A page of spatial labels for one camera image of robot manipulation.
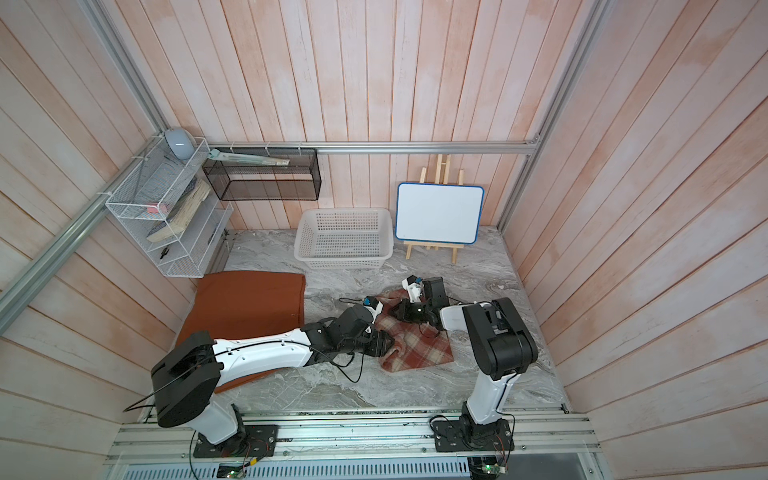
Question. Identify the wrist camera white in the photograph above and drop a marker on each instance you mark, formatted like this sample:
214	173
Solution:
414	288
373	305

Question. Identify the aluminium rail frame front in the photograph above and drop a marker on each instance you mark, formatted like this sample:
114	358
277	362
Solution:
368	444

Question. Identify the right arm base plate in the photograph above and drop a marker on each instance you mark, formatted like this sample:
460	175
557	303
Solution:
464	435

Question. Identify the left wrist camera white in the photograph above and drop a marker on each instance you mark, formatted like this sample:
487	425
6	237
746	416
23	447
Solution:
373	305

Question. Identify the white wire shelf rack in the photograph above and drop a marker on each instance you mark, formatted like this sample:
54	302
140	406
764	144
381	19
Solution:
160	178

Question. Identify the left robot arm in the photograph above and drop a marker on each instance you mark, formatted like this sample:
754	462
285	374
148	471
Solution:
185	380

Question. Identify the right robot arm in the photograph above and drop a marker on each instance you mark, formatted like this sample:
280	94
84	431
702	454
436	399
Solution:
502	345

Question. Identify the black wire mesh basket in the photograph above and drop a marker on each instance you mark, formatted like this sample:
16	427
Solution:
300	181

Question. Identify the red plaid skirt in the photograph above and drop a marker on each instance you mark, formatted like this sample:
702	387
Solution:
415	346

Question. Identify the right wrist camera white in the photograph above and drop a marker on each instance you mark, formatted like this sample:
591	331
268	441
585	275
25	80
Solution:
414	288

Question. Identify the small pink item on shelf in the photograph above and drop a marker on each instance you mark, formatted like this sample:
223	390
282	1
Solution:
157	209

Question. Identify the wooden easel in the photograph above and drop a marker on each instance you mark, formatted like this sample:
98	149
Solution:
443	167

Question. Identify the grey computer mouse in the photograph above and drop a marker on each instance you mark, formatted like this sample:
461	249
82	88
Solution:
181	143

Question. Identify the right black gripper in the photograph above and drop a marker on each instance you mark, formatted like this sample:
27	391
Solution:
406	310

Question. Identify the worn book on shelf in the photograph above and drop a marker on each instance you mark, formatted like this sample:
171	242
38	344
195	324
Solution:
182	213

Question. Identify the light green flat ruler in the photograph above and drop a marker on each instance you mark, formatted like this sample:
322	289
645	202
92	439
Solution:
246	159

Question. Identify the white plastic basket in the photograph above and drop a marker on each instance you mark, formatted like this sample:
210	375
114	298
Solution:
344	238

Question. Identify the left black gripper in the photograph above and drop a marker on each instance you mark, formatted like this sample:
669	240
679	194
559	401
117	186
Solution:
379	344

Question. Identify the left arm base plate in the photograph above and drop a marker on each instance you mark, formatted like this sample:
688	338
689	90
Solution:
237	441

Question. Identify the rust brown skirt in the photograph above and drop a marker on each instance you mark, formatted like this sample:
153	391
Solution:
237	305

